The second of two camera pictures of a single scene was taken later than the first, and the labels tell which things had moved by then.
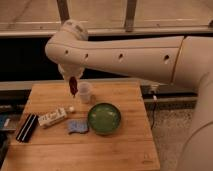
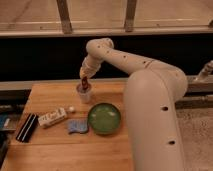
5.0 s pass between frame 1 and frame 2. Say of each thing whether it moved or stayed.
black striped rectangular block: stayed
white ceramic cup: stayed
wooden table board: stayed
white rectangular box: stayed
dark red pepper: moved
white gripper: moved
